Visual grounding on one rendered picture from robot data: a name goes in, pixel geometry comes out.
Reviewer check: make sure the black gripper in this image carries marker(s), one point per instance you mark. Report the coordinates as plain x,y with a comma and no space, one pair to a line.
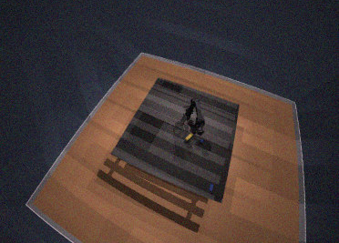
191,123

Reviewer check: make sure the yellow bar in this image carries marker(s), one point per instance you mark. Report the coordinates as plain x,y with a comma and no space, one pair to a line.
189,136

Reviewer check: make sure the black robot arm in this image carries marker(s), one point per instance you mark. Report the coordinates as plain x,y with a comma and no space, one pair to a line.
200,120

